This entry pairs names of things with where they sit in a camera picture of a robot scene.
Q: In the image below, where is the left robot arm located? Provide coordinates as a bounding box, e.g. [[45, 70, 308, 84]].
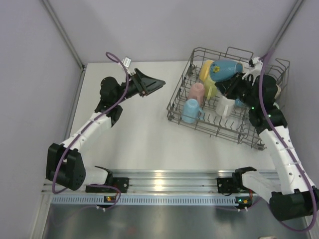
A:
[[45, 68, 165, 192]]

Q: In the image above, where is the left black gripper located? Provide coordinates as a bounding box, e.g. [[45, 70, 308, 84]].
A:
[[114, 68, 165, 105]]

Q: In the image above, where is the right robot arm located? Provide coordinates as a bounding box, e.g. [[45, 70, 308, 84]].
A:
[[215, 73, 319, 222]]

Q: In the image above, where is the grey wire dish rack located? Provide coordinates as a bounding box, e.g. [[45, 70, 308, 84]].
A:
[[166, 47, 291, 151]]

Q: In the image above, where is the dark blue mug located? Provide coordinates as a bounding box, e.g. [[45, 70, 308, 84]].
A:
[[209, 60, 243, 82]]

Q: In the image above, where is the pink mug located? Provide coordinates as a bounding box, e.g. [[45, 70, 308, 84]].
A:
[[187, 83, 205, 105]]

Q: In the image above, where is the beige tumbler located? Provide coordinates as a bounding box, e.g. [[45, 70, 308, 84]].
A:
[[275, 85, 282, 99]]

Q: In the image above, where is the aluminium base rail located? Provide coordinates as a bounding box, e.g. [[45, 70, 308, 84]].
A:
[[42, 169, 287, 195]]

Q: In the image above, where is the yellow mug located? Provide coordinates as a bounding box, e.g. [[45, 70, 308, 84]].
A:
[[199, 59, 214, 82]]

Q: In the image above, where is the perforated cable tray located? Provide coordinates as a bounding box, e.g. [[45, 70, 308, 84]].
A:
[[51, 194, 251, 206]]

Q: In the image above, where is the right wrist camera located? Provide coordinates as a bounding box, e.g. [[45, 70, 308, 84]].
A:
[[242, 57, 264, 80]]

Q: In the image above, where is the pale yellow-green mug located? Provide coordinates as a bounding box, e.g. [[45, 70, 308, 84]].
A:
[[204, 79, 218, 100]]

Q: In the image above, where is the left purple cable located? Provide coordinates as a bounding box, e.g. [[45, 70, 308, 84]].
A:
[[51, 51, 132, 194]]

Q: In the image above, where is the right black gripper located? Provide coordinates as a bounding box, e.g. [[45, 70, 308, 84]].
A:
[[215, 71, 258, 110]]

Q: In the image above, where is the white mug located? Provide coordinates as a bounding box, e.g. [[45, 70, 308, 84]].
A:
[[216, 95, 235, 118]]

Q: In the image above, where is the light blue mug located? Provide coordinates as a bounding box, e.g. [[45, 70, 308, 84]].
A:
[[181, 99, 204, 123]]

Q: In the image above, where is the blue butterfly mug orange inside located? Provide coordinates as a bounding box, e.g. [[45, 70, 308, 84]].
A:
[[235, 99, 245, 108]]

